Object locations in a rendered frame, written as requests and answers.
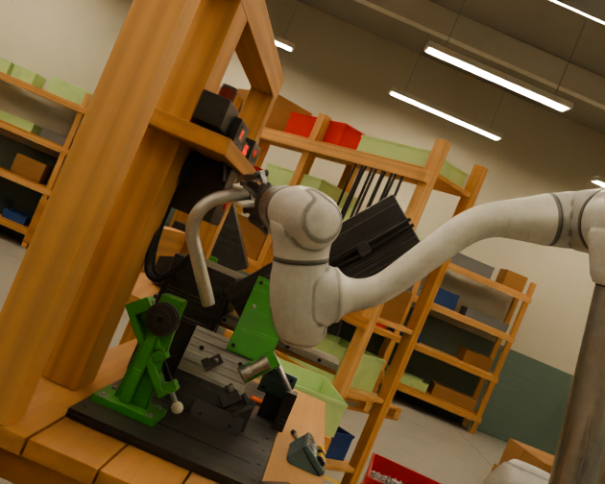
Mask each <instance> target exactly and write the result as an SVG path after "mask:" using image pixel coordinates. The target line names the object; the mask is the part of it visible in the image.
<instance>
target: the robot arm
mask: <svg viewBox="0 0 605 484"><path fill-rule="evenodd" d="M268 175H269V172H268V170H261V171H255V172H254V173H251V174H245V175H243V176H242V178H243V181H240V183H234V184H232V185H231V186H232V187H233V188H236V189H238V190H241V191H249V192H250V193H251V194H253V197H254V198H255V201H251V200H243V201H238V202H234V203H235V204H236V205H238V206H243V213H244V214H245V213H249V214H250V216H248V220H249V222H250V223H252V224H253V225H255V226H256V227H258V228H259V229H260V230H261V231H262V232H263V234H264V235H265V234H270V233H271V234H272V240H273V265H272V271H271V275H270V308H271V315H272V320H273V324H274V327H275V330H276V332H277V334H278V337H279V339H280V340H281V342H282V343H284V344H285V345H287V346H289V347H292V348H296V349H303V350H306V349H311V348H313V347H314V346H317V345H318V344H319V343H320V342H321V341H322V340H323V339H324V337H325V336H326V334H327V327H329V326H330V325H331V324H333V323H338V322H339V321H340V320H341V318H342V317H343V316H345V315H346V314H348V313H350V312H353V311H358V310H363V309H367V308H371V307H374V306H377V305H380V304H382V303H386V302H388V301H390V300H392V299H393V298H394V297H396V296H397V295H399V294H400V293H402V292H403V291H405V290H406V289H408V288H409V287H411V286H412V285H413V284H415V283H416V282H418V281H419V280H420V279H422V278H424V277H425V276H427V275H428V274H429V273H431V272H432V271H434V270H435V269H436V268H438V267H439V266H441V265H442V264H444V263H445V262H446V261H448V260H449V259H451V258H452V257H453V256H455V255H456V254H458V253H460V252H461V251H463V250H464V249H466V248H467V247H469V246H470V245H471V244H473V243H475V242H478V241H480V240H483V239H486V238H491V237H503V238H509V239H515V240H519V241H525V242H529V243H534V244H538V245H542V246H551V247H559V248H565V249H574V250H575V251H578V252H582V253H586V254H589V261H590V275H591V278H592V281H593V282H595V287H594V290H593V298H592V302H591V306H590V310H589V315H588V319H587V323H586V326H585V331H584V335H583V339H582V343H581V347H580V352H579V355H578V359H577V363H576V367H575V372H574V376H573V380H572V383H571V388H570V392H569V399H568V403H567V408H566V412H565V416H564V419H563V424H562V428H561V432H560V436H559V440H558V445H557V448H556V452H555V456H554V461H553V465H552V469H551V473H548V472H545V471H543V470H541V469H539V468H537V467H534V466H532V465H530V464H528V463H525V462H523V461H521V460H518V459H511V460H509V461H507V462H506V461H505V462H503V463H501V464H500V465H499V466H497V467H496V468H495V469H494V470H493V471H492V472H491V473H490V474H489V475H488V476H487V477H486V478H485V480H484V481H483V483H482V484H605V188H597V189H589V190H580V191H566V192H559V193H545V194H540V195H535V196H530V197H524V198H517V199H511V200H504V201H497V202H491V203H487V204H483V205H480V206H475V207H472V208H470V209H467V210H465V211H463V212H461V213H459V214H458V215H456V216H454V217H453V218H451V219H449V220H448V221H447V222H445V223H444V224H443V225H442V226H440V227H439V228H438V229H436V230H435V231H433V232H432V233H430V234H429V235H428V236H427V237H426V238H425V239H423V240H422V241H421V242H420V243H418V244H417V245H416V246H414V247H413V248H412V249H411V250H409V251H408V252H407V253H405V254H404V255H402V256H401V257H400V258H399V259H397V260H396V261H395V262H393V263H392V264H391V265H389V266H388V267H387V268H385V269H384V270H382V271H381V272H379V273H378V274H376V275H374V276H371V277H368V278H349V277H347V276H345V275H344V274H343V273H342V272H341V271H340V270H339V268H337V267H331V266H330V265H328V259H329V251H330V247H331V244H332V242H333V241H334V240H335V239H336V237H337V236H338V234H339V232H340V230H341V228H342V222H343V220H342V214H341V211H340V209H339V207H338V205H337V204H336V203H335V202H334V201H333V200H332V199H331V198H330V197H329V196H328V195H326V194H325V193H323V192H321V191H319V190H317V189H315V188H312V187H308V186H302V185H294V186H289V185H279V186H274V185H271V183H270V182H268V181H267V180H268ZM257 181H259V182H261V184H258V183H257Z"/></svg>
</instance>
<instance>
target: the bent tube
mask: <svg viewBox="0 0 605 484"><path fill-rule="evenodd" d="M243 200H251V201H254V197H253V194H251V193H250V192H249V191H241V190H238V189H236V188H230V189H224V190H219V191H215V192H212V193H210V194H208V195H206V196H204V197H203V198H202V199H201V200H200V201H199V202H198V203H197V204H195V205H194V206H193V208H192V209H191V211H190V213H189V215H188V218H187V221H186V225H185V240H186V244H187V248H188V251H189V255H190V259H191V263H192V268H193V272H194V276H195V280H196V283H197V287H198V291H199V295H200V299H201V303H202V306H203V307H208V306H212V305H214V304H215V300H214V296H213V292H212V288H211V284H210V280H209V276H208V271H207V267H206V261H205V257H204V252H203V248H202V244H201V240H200V234H199V230H200V225H201V222H202V220H203V218H204V216H205V215H206V213H207V212H208V211H209V210H211V209H212V208H213V207H215V206H218V205H222V204H227V203H232V202H238V201H243Z"/></svg>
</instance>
